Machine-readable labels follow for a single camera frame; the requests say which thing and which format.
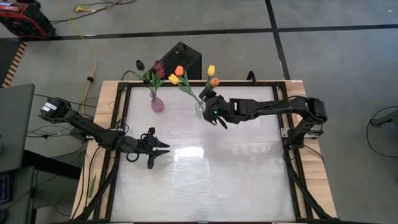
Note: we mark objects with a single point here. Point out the grey stand leg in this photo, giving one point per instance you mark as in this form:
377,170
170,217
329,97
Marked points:
385,119

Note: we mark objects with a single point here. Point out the dark red artificial tulip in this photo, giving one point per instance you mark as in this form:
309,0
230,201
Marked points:
160,73
158,64

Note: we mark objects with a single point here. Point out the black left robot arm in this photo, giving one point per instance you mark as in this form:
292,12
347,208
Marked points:
84,124

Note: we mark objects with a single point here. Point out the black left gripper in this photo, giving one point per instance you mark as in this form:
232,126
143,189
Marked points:
133,144

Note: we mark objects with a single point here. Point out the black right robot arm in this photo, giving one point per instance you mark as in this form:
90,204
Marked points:
280,107

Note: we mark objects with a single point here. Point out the grey desk top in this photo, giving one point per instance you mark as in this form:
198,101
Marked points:
15,124

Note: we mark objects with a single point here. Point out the black computer tower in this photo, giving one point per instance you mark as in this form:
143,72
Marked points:
183,56

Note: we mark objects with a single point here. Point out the orange artificial tulip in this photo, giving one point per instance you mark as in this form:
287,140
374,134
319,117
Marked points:
179,71
214,82

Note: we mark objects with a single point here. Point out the clear glass vase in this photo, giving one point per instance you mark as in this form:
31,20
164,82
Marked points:
199,109

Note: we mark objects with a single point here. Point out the pink glass vase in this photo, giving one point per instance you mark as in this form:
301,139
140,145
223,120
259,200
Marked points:
157,105

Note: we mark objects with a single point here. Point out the red and black machine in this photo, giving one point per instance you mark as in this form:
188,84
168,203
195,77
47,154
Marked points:
21,18

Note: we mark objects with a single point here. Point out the dark keyboard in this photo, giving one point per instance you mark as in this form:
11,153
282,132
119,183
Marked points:
5,188

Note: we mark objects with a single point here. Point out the loose green leaf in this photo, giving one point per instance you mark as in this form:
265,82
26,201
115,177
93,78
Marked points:
92,186

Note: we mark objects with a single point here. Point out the black artificial tulip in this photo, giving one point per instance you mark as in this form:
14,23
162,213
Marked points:
140,65

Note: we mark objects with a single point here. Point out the black aluminium table frame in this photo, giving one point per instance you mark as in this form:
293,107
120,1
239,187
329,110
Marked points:
122,86

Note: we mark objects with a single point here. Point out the black mat with striped edge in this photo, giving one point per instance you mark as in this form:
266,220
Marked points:
9,56

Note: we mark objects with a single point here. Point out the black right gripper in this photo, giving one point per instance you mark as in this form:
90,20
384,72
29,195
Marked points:
217,107

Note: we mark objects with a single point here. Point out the yellow artificial tulip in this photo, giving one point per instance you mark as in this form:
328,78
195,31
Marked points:
211,70
173,79

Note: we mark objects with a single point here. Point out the black desk beam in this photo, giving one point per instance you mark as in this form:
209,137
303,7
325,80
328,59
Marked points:
49,165

